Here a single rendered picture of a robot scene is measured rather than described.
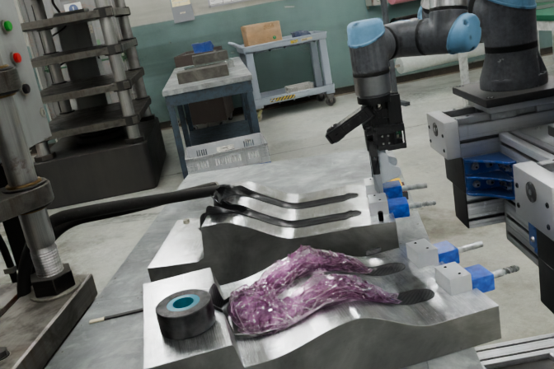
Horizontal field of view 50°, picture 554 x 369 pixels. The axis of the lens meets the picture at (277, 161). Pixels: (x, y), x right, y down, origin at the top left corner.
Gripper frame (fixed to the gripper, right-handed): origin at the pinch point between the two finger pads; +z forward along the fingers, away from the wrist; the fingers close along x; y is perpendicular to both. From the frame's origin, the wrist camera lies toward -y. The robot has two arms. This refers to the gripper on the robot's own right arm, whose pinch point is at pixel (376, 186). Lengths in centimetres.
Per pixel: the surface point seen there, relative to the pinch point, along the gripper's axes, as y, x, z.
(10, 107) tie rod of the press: -72, -7, -31
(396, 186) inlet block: 4.2, -2.0, 0.0
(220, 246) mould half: -32.2, -17.7, 1.8
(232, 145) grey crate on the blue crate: -93, 319, 60
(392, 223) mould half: 1.3, -17.7, 1.7
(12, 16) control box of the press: -85, 28, -50
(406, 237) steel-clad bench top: 4.5, -5.6, 10.3
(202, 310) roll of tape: -28, -53, -4
